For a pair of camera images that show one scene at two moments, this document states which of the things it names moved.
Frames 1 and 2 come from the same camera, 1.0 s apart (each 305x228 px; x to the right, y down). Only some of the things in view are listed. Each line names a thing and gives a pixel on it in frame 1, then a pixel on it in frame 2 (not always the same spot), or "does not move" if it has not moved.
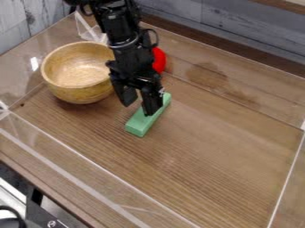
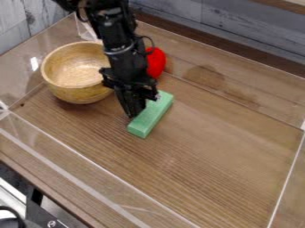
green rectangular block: x=140 y=123 does not move
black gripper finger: x=151 y=95 to x=138 y=101
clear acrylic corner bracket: x=90 y=32 does not move
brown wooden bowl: x=76 y=73 does not move
